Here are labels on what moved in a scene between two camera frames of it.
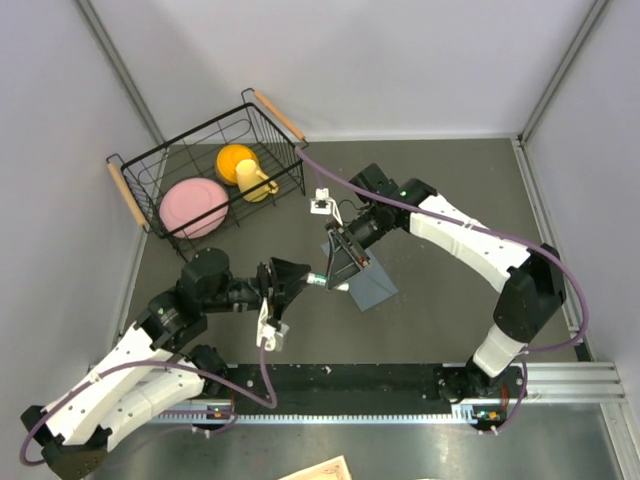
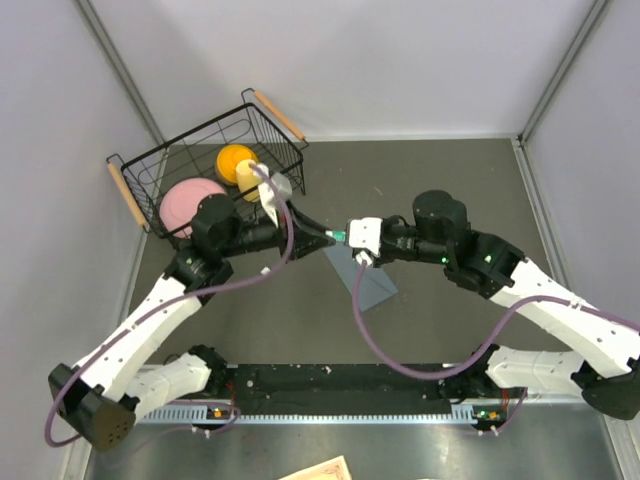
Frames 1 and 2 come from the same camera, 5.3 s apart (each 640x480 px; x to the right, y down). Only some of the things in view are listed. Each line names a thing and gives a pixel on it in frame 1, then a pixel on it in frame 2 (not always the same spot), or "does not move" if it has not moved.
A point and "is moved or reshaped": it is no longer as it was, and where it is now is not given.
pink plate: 188,199 does not move
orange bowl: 228,158 does not move
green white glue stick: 315,278 is moved or reshaped
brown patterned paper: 333,469 does not move
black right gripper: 344,260 → 382,257
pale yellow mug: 248,178 does not move
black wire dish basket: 207,181 does not move
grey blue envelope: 369,286 does not move
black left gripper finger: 286,278 → 309,235
